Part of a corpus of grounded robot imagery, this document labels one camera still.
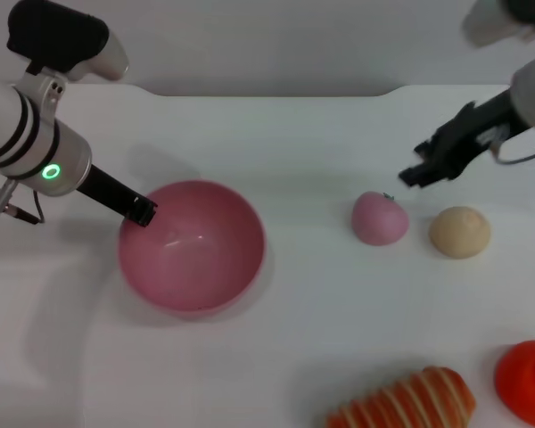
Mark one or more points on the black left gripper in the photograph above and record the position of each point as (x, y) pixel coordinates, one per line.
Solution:
(107, 189)

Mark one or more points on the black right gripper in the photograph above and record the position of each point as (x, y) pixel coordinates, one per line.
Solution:
(468, 134)

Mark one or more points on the pink toy peach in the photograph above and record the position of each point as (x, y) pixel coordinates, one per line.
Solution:
(379, 220)

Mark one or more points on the pink bowl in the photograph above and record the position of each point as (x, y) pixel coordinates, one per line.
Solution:
(196, 267)

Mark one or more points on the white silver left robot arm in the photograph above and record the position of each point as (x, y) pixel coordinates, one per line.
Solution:
(9, 125)

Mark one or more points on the beige toy bun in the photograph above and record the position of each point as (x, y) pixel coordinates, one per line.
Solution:
(459, 234)

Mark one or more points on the orange white striped toy bread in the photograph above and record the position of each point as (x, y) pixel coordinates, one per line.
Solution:
(405, 397)

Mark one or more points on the red orange toy food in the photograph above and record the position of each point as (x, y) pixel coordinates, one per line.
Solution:
(521, 379)

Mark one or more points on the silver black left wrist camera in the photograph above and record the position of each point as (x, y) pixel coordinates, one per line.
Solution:
(53, 35)

